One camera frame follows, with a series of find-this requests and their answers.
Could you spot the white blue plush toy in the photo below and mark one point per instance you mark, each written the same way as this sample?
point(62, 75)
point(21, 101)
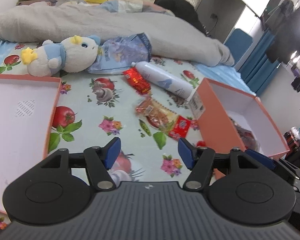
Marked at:
point(73, 54)

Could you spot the patchwork quilt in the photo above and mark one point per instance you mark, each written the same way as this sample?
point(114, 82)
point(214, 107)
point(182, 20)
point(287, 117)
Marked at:
point(122, 6)

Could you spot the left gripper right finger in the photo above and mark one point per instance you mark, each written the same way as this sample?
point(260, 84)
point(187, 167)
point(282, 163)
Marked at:
point(199, 161)

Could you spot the orange box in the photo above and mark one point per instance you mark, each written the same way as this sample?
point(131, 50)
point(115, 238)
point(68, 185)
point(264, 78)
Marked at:
point(224, 113)

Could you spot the red orange corn snack packet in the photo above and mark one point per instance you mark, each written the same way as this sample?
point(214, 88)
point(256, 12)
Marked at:
point(158, 115)

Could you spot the small red packet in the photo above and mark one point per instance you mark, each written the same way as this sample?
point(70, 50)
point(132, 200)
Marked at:
point(179, 128)

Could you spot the red suitcase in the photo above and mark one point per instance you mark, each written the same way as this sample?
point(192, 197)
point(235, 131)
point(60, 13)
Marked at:
point(292, 138)

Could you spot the white spray bottle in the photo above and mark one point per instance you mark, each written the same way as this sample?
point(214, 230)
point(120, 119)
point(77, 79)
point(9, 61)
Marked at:
point(163, 79)

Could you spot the blue curtain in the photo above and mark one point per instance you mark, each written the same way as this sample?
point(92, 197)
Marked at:
point(257, 72)

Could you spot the black clothing pile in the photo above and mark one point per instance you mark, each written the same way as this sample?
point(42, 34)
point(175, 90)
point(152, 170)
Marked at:
point(184, 10)

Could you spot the hanging dark clothes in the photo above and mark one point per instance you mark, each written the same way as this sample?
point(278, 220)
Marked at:
point(284, 24)

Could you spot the grey duvet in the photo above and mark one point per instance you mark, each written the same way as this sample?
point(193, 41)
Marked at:
point(170, 36)

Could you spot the floral fruit mat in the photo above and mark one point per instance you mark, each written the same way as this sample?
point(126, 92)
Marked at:
point(103, 107)

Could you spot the blue chair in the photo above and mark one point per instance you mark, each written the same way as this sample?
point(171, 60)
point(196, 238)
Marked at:
point(238, 43)

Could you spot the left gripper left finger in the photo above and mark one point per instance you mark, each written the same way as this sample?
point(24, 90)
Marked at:
point(98, 161)

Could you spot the blue floral snack bag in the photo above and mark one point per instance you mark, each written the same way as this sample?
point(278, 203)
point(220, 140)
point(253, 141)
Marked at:
point(118, 54)

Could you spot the grey bedside shelf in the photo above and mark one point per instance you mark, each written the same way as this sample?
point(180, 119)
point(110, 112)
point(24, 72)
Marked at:
point(222, 17)

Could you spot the orange box lid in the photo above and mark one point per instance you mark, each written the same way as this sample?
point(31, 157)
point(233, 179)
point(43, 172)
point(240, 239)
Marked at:
point(27, 106)

